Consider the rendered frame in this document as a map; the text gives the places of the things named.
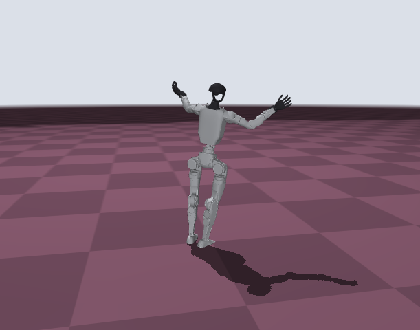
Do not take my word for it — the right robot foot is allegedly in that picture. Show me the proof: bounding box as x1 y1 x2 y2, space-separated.
197 239 215 248

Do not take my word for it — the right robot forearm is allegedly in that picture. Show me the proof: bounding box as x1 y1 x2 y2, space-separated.
250 108 275 128

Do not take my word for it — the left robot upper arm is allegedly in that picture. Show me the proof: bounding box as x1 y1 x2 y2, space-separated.
185 103 203 116

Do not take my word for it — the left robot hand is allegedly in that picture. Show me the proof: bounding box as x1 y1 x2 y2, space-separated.
172 81 186 97

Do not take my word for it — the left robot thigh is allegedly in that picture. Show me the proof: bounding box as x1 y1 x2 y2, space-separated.
188 156 202 206

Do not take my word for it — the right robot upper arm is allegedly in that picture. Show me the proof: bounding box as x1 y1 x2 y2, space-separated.
223 111 255 129

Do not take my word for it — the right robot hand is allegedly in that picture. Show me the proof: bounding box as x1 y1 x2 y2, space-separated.
268 95 292 113

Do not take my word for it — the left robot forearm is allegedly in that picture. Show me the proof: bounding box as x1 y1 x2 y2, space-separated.
180 93 190 110

